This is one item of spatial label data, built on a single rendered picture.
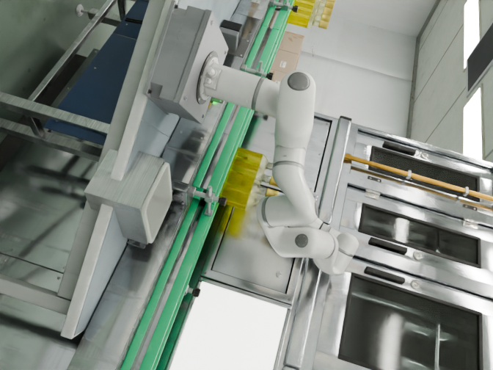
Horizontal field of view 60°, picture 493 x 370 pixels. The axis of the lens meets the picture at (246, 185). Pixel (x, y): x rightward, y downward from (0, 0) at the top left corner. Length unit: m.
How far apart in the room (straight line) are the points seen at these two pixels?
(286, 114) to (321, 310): 0.78
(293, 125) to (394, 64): 6.39
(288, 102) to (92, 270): 0.68
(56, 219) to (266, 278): 0.80
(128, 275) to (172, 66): 0.63
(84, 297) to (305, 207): 0.63
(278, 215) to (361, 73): 6.00
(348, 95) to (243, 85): 5.43
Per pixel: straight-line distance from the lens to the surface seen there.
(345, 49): 7.35
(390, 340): 1.66
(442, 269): 1.85
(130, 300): 1.33
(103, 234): 1.20
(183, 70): 1.14
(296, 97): 1.10
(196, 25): 1.18
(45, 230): 1.73
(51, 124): 1.62
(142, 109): 1.19
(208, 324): 1.49
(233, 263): 1.56
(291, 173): 1.09
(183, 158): 1.43
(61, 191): 1.79
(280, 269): 1.58
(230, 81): 1.22
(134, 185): 1.17
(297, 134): 1.07
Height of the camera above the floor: 1.15
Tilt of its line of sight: 4 degrees down
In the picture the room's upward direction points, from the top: 107 degrees clockwise
